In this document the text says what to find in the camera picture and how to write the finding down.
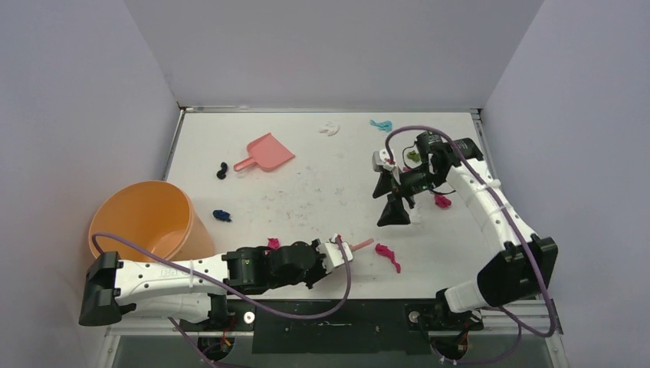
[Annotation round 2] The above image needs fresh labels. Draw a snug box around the pink plastic hand brush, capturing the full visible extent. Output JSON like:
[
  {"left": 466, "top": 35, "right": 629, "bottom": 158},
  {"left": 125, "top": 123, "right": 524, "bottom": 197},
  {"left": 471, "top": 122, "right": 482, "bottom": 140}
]
[{"left": 350, "top": 238, "right": 374, "bottom": 252}]

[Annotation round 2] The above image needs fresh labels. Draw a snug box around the orange plastic bucket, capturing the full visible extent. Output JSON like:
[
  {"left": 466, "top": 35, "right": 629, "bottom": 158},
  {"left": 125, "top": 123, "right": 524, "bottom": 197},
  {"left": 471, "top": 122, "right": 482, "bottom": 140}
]
[{"left": 88, "top": 180, "right": 216, "bottom": 261}]

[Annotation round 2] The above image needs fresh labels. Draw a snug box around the magenta paper scrap left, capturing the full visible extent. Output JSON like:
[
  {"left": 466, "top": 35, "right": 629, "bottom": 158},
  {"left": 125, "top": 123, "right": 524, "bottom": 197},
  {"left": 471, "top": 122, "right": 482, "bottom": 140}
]
[{"left": 267, "top": 238, "right": 281, "bottom": 250}]

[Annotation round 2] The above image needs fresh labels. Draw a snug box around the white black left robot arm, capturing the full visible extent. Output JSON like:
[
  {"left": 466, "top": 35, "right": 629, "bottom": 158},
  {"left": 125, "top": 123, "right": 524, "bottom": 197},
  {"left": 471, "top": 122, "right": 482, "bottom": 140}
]
[{"left": 78, "top": 236, "right": 353, "bottom": 330}]

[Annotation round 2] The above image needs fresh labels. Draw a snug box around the pink plastic dustpan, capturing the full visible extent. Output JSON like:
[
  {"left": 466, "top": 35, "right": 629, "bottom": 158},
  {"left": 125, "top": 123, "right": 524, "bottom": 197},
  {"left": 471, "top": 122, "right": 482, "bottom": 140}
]
[{"left": 233, "top": 133, "right": 295, "bottom": 172}]

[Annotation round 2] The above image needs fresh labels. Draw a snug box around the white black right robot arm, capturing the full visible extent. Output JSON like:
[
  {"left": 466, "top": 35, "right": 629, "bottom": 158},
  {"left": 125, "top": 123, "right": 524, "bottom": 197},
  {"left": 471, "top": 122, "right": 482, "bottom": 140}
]
[{"left": 373, "top": 131, "right": 558, "bottom": 329}]

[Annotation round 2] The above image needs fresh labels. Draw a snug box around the black paper scrap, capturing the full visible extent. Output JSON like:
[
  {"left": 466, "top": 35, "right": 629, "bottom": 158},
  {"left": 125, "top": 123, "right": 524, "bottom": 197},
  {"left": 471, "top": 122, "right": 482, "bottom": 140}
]
[{"left": 216, "top": 162, "right": 228, "bottom": 180}]

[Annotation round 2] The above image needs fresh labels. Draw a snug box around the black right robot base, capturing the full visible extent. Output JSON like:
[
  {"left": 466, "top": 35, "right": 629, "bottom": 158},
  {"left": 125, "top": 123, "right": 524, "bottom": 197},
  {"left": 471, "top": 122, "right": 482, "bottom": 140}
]
[{"left": 405, "top": 301, "right": 484, "bottom": 360}]

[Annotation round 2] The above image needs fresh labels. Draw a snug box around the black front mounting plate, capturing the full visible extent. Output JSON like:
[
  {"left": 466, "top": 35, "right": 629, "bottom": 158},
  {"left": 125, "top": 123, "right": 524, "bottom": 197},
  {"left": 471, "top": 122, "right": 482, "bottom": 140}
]
[{"left": 228, "top": 299, "right": 433, "bottom": 355}]

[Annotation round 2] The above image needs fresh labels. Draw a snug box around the green paper scrap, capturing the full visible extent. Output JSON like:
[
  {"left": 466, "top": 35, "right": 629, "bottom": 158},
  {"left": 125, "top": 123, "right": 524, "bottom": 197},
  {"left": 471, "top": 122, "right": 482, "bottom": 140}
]
[{"left": 406, "top": 150, "right": 421, "bottom": 163}]

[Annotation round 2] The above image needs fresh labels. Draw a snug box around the magenta paper scrap near brush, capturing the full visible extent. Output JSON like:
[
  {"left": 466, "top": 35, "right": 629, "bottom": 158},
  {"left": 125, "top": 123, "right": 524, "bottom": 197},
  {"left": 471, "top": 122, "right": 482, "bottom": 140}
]
[{"left": 375, "top": 243, "right": 402, "bottom": 274}]

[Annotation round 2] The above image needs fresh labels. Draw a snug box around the magenta paper scrap right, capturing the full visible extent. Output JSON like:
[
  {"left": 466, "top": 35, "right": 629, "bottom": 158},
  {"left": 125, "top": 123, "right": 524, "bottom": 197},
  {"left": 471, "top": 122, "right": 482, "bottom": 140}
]
[{"left": 434, "top": 194, "right": 452, "bottom": 209}]

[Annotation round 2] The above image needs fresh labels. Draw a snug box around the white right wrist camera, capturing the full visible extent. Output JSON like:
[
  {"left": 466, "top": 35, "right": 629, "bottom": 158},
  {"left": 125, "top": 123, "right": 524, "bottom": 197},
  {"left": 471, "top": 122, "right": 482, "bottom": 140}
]
[{"left": 372, "top": 149, "right": 399, "bottom": 173}]

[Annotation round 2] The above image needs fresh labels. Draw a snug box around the white paper scrap far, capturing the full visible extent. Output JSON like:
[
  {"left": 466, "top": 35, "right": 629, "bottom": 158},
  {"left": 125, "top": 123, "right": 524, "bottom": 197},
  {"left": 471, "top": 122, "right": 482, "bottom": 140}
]
[{"left": 319, "top": 122, "right": 340, "bottom": 136}]

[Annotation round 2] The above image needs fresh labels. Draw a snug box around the cyan paper scrap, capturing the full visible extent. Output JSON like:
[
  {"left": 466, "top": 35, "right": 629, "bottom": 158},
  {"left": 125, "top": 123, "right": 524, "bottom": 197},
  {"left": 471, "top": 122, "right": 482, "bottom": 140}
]
[{"left": 369, "top": 120, "right": 393, "bottom": 133}]

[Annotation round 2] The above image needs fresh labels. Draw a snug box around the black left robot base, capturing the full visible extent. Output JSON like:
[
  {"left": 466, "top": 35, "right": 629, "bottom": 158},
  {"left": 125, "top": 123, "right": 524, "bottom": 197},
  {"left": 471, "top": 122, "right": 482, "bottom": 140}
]
[{"left": 197, "top": 294, "right": 235, "bottom": 361}]

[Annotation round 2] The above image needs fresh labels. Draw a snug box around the dark blue paper scrap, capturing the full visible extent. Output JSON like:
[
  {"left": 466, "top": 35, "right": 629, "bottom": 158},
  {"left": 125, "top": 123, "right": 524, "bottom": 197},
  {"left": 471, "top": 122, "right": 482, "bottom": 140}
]
[{"left": 212, "top": 209, "right": 232, "bottom": 222}]

